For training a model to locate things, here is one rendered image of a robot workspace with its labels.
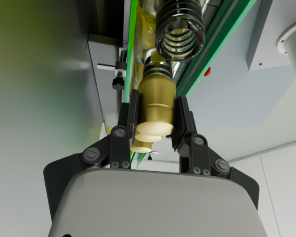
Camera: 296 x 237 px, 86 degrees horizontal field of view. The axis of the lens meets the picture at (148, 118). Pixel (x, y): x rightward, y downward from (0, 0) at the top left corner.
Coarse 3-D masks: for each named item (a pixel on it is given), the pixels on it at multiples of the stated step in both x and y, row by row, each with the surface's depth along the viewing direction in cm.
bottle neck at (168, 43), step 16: (160, 0) 10; (176, 0) 9; (192, 0) 9; (160, 16) 9; (176, 16) 8; (192, 16) 8; (160, 32) 9; (176, 32) 11; (192, 32) 10; (160, 48) 10; (176, 48) 11; (192, 48) 10
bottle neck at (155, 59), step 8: (144, 56) 16; (152, 56) 15; (160, 56) 15; (144, 64) 16; (152, 64) 15; (160, 64) 14; (168, 64) 15; (144, 72) 15; (152, 72) 14; (160, 72) 14; (168, 72) 14
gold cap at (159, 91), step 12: (144, 84) 14; (156, 84) 13; (168, 84) 13; (144, 96) 13; (156, 96) 13; (168, 96) 13; (144, 108) 12; (156, 108) 12; (168, 108) 13; (144, 120) 12; (156, 120) 12; (168, 120) 12; (144, 132) 14; (156, 132) 14; (168, 132) 13
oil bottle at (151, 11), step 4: (140, 0) 13; (144, 0) 12; (148, 0) 12; (152, 0) 12; (156, 0) 12; (200, 0) 12; (204, 0) 12; (140, 4) 13; (144, 4) 13; (148, 4) 12; (152, 4) 12; (156, 4) 12; (204, 4) 13; (144, 8) 13; (148, 8) 13; (152, 8) 13; (156, 8) 12; (144, 12) 14; (148, 12) 13; (152, 12) 13; (148, 16) 14; (152, 16) 13
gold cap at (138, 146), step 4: (136, 140) 23; (136, 144) 23; (140, 144) 23; (144, 144) 23; (148, 144) 23; (132, 148) 23; (136, 148) 23; (140, 148) 23; (144, 148) 23; (148, 148) 23; (140, 152) 25; (144, 152) 25
